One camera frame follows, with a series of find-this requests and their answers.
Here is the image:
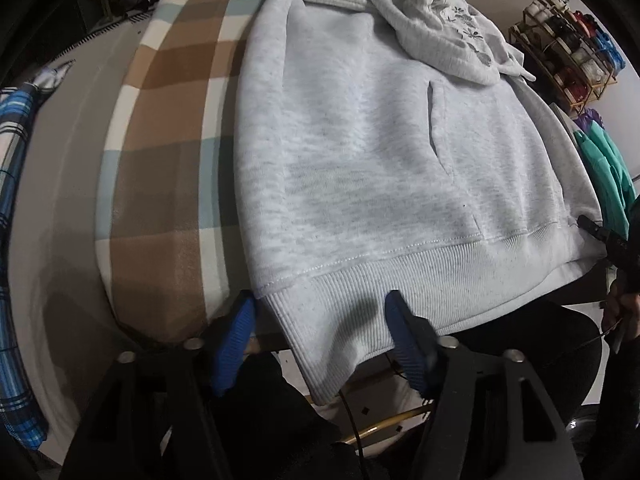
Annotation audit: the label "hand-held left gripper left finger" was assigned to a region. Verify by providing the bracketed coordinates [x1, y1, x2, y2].
[60, 291, 257, 480]

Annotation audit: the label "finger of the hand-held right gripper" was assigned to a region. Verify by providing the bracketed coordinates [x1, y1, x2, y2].
[576, 214, 627, 259]

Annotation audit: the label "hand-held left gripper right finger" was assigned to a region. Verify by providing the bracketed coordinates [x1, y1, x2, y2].
[384, 290, 583, 480]

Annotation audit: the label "light grey hoodie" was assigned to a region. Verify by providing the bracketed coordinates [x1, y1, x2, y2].
[235, 0, 604, 407]

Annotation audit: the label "teal sweatshirt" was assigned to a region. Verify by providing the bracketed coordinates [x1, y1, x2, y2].
[572, 127, 639, 239]

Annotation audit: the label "gold metal rod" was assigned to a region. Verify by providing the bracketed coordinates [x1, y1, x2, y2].
[349, 404, 432, 442]

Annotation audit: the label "person's black pants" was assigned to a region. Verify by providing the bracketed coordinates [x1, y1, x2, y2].
[215, 297, 606, 480]

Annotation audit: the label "purple bag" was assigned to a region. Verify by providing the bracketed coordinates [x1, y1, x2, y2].
[575, 107, 604, 134]

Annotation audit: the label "metal shoe rack with shoes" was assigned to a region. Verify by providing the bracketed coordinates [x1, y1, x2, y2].
[509, 0, 627, 114]

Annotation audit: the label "brown blue plaid blanket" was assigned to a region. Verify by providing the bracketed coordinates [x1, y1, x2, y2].
[94, 0, 303, 347]

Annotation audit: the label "grey mattress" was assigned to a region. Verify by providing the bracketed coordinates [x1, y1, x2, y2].
[9, 24, 241, 461]

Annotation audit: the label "blue plaid cloth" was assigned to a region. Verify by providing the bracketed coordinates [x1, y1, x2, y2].
[0, 59, 77, 452]

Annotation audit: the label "black cable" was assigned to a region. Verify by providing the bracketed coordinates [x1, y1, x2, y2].
[339, 350, 408, 480]

